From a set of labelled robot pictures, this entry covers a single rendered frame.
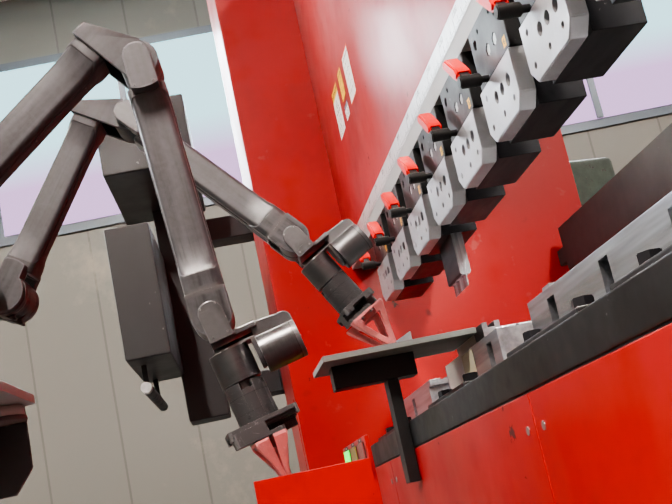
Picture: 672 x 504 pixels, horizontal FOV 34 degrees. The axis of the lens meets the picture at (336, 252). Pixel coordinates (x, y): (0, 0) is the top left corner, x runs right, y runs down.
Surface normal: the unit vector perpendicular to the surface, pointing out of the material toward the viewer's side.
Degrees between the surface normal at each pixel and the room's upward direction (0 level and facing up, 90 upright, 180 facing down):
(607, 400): 90
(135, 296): 90
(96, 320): 90
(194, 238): 90
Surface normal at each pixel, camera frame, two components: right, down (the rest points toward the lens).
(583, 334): -0.97, 0.18
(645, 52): 0.01, -0.24
